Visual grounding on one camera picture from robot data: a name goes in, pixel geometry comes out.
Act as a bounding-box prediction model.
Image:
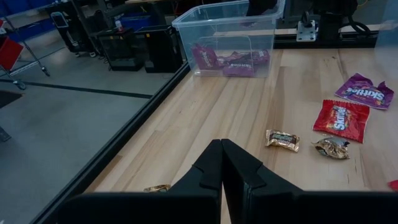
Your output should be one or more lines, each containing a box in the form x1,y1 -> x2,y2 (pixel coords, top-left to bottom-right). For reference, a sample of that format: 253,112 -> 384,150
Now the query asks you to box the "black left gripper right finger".
222,139 -> 301,224

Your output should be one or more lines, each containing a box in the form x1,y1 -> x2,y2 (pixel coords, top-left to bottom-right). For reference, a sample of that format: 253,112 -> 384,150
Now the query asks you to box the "gold wrapped chocolate candy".
264,129 -> 301,153
311,136 -> 351,161
142,184 -> 172,193

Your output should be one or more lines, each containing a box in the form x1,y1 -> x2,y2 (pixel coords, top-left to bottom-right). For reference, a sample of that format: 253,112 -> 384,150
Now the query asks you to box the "large clear plastic bin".
374,0 -> 398,63

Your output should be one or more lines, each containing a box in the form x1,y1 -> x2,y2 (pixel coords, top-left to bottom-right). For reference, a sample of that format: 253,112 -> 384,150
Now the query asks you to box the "small clear plastic bin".
171,0 -> 286,78

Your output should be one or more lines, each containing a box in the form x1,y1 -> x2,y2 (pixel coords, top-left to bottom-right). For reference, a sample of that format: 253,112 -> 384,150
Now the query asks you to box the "red storage bin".
0,36 -> 25,72

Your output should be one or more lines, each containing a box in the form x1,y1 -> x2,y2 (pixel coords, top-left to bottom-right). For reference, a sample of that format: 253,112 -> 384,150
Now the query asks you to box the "metal wire cart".
0,15 -> 50,91

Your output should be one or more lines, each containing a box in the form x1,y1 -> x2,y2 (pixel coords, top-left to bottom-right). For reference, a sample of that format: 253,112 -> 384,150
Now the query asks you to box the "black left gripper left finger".
167,139 -> 223,224

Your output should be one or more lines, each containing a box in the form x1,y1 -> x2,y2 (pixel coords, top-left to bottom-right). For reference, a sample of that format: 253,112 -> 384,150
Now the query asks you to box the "blue storage crate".
119,12 -> 156,32

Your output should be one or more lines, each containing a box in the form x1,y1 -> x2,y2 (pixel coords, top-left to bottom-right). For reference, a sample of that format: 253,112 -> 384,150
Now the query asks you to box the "black computer tower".
136,24 -> 184,74
96,27 -> 146,72

